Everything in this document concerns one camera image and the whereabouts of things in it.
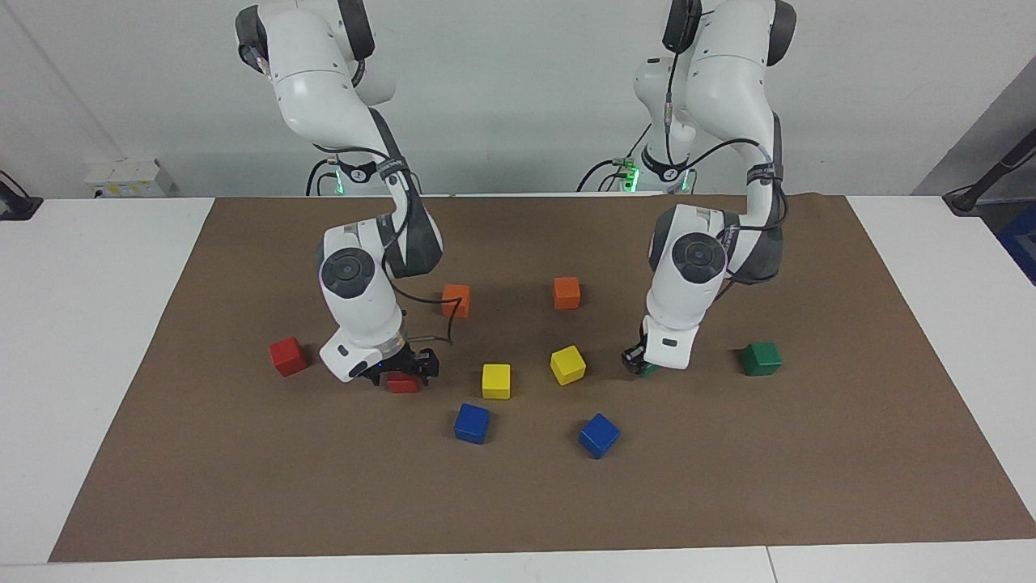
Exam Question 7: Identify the black clamp base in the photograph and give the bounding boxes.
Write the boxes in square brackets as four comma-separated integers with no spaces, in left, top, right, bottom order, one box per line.
[0,168,44,222]

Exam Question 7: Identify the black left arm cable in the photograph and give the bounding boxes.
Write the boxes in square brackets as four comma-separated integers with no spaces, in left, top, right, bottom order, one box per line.
[662,24,790,284]

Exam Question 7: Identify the black base cables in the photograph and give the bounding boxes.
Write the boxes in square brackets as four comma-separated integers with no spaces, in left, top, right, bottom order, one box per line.
[306,158,341,197]
[576,126,652,194]

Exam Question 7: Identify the blue crate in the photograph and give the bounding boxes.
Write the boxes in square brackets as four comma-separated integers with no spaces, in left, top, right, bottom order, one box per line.
[996,201,1036,286]

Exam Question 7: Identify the blue wooden cube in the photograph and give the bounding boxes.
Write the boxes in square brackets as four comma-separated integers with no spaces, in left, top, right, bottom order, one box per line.
[578,413,622,460]
[453,402,491,445]

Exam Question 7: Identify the brown table mat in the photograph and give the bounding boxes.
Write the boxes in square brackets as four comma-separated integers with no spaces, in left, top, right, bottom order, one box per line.
[49,193,1036,564]

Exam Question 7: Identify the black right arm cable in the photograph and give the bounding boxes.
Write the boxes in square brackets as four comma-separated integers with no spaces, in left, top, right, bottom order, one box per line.
[239,16,470,347]

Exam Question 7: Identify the white power strip box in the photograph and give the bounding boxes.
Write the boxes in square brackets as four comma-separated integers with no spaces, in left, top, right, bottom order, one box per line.
[84,157,176,198]

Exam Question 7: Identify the black left base cables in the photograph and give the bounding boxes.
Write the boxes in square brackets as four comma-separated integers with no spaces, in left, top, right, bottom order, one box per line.
[576,126,652,194]

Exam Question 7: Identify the black right base cables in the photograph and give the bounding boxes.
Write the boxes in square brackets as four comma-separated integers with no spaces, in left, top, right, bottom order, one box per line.
[306,158,341,197]

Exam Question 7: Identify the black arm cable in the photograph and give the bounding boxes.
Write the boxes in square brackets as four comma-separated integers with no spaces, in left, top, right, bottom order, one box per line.
[662,24,790,284]
[239,16,470,347]

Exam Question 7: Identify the black stand with pole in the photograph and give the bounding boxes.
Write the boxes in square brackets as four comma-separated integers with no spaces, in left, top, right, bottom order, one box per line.
[943,128,1036,216]

